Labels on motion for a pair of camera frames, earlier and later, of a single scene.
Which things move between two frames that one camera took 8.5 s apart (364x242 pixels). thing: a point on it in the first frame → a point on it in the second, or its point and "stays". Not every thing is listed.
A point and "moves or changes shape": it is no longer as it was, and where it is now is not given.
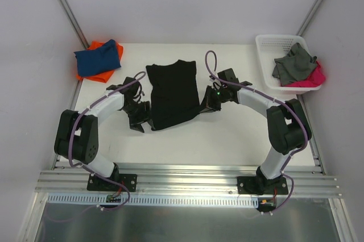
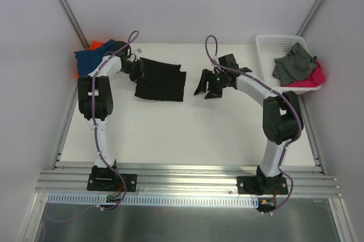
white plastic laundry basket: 271,47 stays
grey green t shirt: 296,66 stays
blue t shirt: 94,62 stays
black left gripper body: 139,115 → 139,69
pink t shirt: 314,79 stays
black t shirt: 174,92 moves or changes shape
